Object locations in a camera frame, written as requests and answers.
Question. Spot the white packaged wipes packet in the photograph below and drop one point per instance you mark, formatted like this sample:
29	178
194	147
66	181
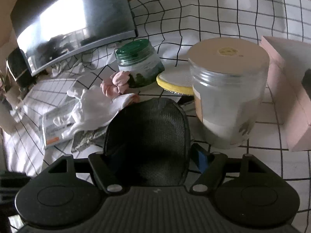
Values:
53	126

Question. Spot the grey patterned cloth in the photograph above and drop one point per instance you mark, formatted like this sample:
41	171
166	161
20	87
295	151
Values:
83	139

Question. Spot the pink cardboard box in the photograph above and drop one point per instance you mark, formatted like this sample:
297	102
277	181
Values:
289	82

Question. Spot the white cloth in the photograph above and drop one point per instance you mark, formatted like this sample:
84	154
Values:
92	111

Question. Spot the checkered white tablecloth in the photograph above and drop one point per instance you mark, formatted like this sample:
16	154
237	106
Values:
173	26

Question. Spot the pink flower scrunchie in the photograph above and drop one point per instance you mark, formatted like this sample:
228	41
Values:
116	84

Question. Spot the black television screen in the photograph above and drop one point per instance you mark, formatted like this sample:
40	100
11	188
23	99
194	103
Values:
49	31

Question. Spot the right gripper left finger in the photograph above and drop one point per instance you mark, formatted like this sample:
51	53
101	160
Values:
101	175

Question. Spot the black speaker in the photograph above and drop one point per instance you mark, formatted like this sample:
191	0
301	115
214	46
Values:
19	69

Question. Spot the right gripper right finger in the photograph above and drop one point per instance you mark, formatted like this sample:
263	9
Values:
212	167

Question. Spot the green lid glass jar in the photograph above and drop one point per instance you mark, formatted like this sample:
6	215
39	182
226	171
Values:
141	61

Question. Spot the large clear plastic jar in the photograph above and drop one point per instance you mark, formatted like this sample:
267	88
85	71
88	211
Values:
228	77

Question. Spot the yellow round sponge pad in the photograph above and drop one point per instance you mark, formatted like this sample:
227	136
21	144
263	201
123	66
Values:
176	80

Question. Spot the black mesh pouch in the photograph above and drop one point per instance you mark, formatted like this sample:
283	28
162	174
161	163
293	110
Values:
147	144

